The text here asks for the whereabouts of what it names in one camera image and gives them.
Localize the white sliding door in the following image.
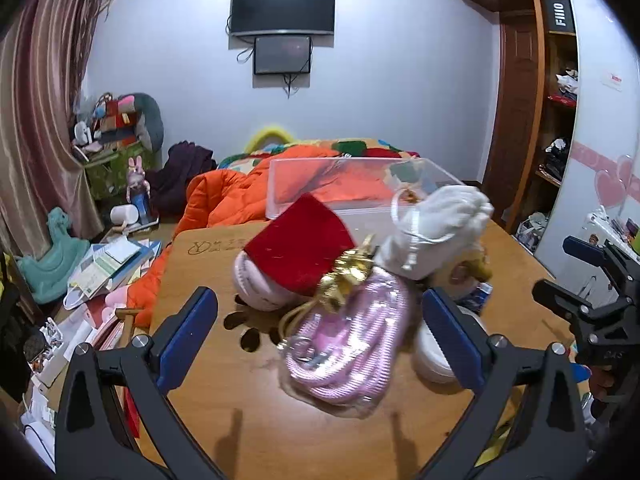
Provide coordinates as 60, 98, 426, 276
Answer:
540, 0, 640, 281

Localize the green patterned box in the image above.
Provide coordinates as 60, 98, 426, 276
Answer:
84, 142, 147, 202

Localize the wooden desk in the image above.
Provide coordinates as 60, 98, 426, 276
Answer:
150, 220, 591, 480

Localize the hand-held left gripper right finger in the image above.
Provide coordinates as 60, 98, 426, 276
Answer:
421, 287, 588, 480

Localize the clear plastic storage box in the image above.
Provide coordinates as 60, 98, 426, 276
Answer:
265, 156, 468, 221

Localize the dark blue barcode packet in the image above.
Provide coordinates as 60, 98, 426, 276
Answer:
457, 282, 494, 312

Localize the colourful patchwork blanket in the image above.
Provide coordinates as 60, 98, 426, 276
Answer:
217, 136, 421, 171

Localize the black box on shelf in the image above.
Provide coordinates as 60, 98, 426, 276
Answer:
545, 0, 571, 36

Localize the dark purple clothing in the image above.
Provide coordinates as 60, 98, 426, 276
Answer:
150, 141, 218, 216

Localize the grey cushion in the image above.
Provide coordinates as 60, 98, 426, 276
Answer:
127, 92, 165, 153

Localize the yellow curved pillow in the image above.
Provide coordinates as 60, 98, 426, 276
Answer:
243, 122, 299, 153

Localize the white paper roll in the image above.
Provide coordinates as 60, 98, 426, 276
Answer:
110, 204, 140, 228

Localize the rabbit doll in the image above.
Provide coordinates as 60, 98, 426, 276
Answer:
125, 156, 151, 221

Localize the orange quilt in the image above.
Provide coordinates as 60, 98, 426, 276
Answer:
127, 142, 451, 328

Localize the red velvet pouch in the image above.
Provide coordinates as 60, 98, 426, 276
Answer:
243, 195, 357, 297

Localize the white round jar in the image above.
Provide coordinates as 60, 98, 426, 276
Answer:
415, 305, 488, 386

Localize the pink cable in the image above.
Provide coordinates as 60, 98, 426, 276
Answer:
280, 260, 416, 418

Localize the white drawstring pouch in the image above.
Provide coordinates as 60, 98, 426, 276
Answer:
374, 185, 495, 281

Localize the small wall-mounted screen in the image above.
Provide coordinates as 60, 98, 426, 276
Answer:
253, 35, 313, 76

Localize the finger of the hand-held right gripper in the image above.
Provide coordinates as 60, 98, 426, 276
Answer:
532, 279, 632, 324
562, 235, 640, 281

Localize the wall-mounted black television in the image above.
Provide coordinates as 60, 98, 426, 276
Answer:
230, 0, 336, 38

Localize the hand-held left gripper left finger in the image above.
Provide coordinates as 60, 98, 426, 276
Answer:
54, 286, 226, 480

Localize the pile of papers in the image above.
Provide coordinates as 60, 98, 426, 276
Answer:
62, 235, 163, 311

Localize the pink striped curtain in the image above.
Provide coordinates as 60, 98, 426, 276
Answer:
0, 0, 108, 261

